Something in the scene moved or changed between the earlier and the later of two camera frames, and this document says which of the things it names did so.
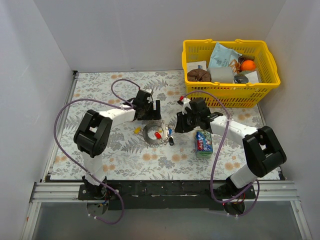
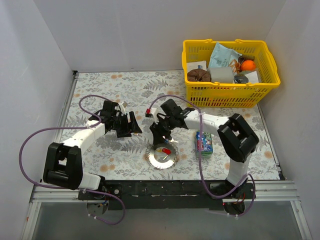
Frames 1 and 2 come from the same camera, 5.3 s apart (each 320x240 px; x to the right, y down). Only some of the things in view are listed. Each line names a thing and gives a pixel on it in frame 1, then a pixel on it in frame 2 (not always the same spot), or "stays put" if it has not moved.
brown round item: [198, 75] stays put
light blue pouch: [221, 56] stays put
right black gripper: [184, 122] -> [161, 129]
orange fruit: [248, 65] stays put
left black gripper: [149, 114] -> [124, 125]
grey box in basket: [221, 74] stays put
